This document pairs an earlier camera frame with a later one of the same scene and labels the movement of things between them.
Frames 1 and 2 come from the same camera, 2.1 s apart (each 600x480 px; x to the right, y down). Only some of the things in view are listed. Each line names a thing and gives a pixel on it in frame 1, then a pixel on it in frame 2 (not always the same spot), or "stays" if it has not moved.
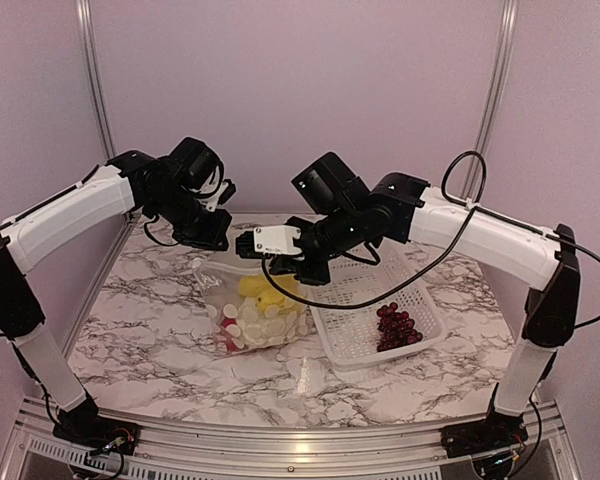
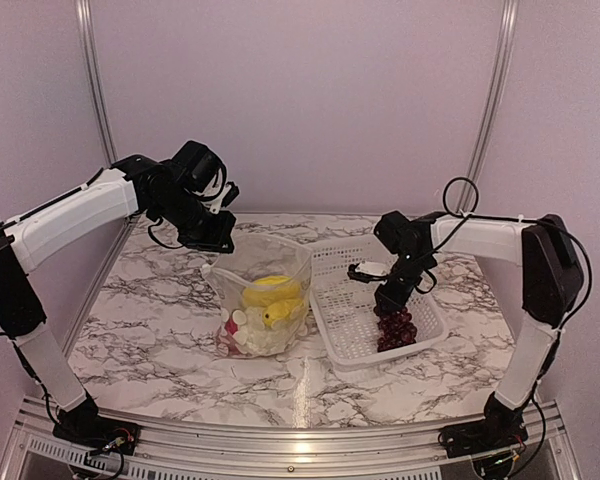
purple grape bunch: (395, 329) stays
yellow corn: (272, 297) -> (280, 310)
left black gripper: (210, 238) stays
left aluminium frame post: (85, 18) stays
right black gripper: (287, 264) -> (396, 301)
